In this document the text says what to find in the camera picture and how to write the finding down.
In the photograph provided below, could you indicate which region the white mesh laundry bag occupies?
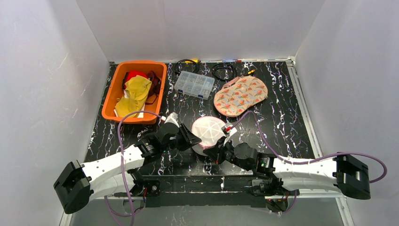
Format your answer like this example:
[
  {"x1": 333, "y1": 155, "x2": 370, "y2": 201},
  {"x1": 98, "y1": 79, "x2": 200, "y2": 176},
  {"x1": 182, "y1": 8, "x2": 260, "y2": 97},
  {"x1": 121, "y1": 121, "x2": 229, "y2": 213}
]
[{"x1": 191, "y1": 116, "x2": 226, "y2": 156}]

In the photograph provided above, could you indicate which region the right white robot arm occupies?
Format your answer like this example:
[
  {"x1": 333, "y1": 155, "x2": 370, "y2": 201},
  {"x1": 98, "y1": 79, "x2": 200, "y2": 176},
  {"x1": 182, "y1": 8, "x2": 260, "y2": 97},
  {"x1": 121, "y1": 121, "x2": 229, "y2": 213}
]
[{"x1": 204, "y1": 139, "x2": 371, "y2": 200}]

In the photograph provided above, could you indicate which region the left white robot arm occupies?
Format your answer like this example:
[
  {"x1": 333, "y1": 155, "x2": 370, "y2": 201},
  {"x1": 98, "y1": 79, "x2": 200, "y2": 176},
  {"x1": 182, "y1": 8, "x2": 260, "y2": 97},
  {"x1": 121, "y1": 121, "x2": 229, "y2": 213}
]
[{"x1": 53, "y1": 122, "x2": 201, "y2": 214}]

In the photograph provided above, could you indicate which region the dark maroon bra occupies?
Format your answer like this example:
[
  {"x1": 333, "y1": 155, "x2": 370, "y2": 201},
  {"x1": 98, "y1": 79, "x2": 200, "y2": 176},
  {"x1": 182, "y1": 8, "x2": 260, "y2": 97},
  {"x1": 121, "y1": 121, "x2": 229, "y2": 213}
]
[{"x1": 145, "y1": 71, "x2": 161, "y2": 105}]

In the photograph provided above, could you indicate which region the yellow bra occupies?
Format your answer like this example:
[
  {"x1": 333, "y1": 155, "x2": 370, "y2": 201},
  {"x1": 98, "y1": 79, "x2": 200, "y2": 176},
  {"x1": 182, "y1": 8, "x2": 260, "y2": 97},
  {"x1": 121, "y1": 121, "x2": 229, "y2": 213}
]
[{"x1": 115, "y1": 76, "x2": 152, "y2": 117}]

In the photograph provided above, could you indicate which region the clear plastic screw box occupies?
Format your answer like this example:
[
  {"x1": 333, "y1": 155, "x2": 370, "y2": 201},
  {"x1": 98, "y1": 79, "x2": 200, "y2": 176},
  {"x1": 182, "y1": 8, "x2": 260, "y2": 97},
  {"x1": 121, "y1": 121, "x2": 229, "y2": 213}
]
[{"x1": 174, "y1": 71, "x2": 215, "y2": 100}]

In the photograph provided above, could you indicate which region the floral pink fabric pouch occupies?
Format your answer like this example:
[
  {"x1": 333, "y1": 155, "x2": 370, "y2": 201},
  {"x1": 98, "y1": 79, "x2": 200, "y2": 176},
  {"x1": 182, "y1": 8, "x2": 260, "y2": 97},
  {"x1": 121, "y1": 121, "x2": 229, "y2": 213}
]
[{"x1": 214, "y1": 76, "x2": 268, "y2": 117}]

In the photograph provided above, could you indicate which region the orange plastic bin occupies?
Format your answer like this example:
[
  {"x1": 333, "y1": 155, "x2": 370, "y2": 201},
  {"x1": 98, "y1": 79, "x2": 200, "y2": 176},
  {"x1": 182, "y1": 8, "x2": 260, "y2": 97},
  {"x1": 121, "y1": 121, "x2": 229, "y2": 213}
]
[{"x1": 102, "y1": 60, "x2": 167, "y2": 125}]

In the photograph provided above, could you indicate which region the red garment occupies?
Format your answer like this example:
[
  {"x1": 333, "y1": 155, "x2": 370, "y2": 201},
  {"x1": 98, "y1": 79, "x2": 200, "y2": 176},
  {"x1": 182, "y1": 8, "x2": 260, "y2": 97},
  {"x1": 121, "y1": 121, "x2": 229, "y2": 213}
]
[{"x1": 122, "y1": 71, "x2": 148, "y2": 89}]

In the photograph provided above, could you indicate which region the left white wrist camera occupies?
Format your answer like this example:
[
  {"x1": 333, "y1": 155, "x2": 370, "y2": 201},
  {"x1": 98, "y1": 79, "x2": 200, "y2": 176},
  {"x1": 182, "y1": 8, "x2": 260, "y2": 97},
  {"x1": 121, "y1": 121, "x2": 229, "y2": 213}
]
[{"x1": 161, "y1": 112, "x2": 180, "y2": 128}]

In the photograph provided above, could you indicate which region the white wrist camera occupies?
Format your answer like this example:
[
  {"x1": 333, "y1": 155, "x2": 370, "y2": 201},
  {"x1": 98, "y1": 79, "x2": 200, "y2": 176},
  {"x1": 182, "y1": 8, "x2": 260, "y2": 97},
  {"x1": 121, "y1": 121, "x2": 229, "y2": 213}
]
[
  {"x1": 221, "y1": 122, "x2": 237, "y2": 145},
  {"x1": 161, "y1": 112, "x2": 180, "y2": 128}
]

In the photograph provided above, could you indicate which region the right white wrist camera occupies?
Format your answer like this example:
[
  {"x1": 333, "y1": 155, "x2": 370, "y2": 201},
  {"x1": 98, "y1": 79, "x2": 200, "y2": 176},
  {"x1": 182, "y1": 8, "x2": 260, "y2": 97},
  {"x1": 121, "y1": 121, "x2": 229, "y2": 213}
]
[{"x1": 221, "y1": 122, "x2": 237, "y2": 145}]

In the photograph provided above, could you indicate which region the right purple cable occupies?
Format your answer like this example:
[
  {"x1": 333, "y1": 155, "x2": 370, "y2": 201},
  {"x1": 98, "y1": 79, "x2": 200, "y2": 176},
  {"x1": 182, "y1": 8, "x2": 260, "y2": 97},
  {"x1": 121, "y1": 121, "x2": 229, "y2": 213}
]
[{"x1": 231, "y1": 110, "x2": 388, "y2": 184}]

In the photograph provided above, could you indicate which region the purple cable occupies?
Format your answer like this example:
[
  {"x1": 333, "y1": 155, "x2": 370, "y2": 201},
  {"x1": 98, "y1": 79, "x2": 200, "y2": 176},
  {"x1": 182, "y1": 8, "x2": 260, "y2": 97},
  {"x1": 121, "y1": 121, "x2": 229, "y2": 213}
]
[
  {"x1": 231, "y1": 110, "x2": 388, "y2": 184},
  {"x1": 104, "y1": 110, "x2": 168, "y2": 226}
]

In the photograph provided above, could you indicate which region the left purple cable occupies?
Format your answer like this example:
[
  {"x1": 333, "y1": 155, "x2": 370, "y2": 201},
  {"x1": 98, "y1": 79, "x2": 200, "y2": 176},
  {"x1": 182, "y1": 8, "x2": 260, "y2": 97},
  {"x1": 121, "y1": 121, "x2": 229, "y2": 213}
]
[{"x1": 104, "y1": 110, "x2": 168, "y2": 226}]

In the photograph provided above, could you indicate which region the black coiled cable left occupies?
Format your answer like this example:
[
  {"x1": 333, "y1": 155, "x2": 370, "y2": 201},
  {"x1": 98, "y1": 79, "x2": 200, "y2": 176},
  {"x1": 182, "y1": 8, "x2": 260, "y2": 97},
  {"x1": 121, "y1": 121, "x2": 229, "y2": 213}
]
[{"x1": 174, "y1": 59, "x2": 200, "y2": 75}]

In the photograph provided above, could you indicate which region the black coiled cable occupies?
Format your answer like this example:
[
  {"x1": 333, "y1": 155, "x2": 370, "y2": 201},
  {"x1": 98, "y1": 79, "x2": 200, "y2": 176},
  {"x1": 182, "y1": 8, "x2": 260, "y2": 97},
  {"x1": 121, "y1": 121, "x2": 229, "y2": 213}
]
[
  {"x1": 211, "y1": 63, "x2": 238, "y2": 82},
  {"x1": 174, "y1": 59, "x2": 200, "y2": 75}
]

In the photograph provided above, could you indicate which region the black coiled cable right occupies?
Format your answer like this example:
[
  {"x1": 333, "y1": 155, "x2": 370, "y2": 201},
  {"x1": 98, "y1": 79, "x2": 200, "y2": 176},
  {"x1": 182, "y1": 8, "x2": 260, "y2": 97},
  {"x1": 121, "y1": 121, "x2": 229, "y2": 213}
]
[{"x1": 211, "y1": 63, "x2": 238, "y2": 82}]

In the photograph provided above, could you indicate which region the aluminium right rail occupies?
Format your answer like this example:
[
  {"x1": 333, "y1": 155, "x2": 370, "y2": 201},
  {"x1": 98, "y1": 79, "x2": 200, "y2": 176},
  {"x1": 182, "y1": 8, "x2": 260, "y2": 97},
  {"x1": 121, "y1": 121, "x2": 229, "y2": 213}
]
[{"x1": 286, "y1": 56, "x2": 354, "y2": 226}]

